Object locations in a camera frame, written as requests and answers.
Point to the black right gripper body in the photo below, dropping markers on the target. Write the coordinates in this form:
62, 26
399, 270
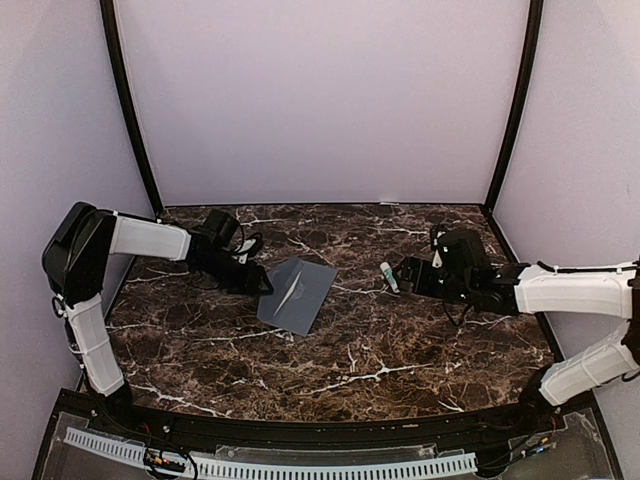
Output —
423, 284

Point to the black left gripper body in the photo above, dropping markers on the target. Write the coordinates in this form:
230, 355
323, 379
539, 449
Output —
235, 280

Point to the green and white glue stick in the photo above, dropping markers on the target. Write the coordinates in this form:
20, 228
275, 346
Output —
389, 277

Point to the grey paper envelope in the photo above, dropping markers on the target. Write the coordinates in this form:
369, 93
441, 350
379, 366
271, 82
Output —
300, 289

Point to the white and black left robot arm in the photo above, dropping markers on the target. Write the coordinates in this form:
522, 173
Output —
75, 262

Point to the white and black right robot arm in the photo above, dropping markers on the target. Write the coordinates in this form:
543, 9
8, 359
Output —
523, 288

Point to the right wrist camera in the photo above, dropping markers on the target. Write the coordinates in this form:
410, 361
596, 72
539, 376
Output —
458, 250

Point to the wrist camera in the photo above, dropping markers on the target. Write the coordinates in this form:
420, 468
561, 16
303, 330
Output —
220, 227
458, 250

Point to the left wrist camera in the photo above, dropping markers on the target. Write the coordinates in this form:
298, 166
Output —
220, 227

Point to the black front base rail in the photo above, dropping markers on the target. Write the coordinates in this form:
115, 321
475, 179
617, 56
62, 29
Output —
491, 431

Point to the white slotted cable duct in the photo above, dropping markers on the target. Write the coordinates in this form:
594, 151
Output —
233, 462

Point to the right black frame post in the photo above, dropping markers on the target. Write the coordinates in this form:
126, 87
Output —
524, 74

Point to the black frame post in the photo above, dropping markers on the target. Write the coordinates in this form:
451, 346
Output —
123, 89
524, 74

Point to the left black frame post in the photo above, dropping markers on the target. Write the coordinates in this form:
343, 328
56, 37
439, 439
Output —
123, 89

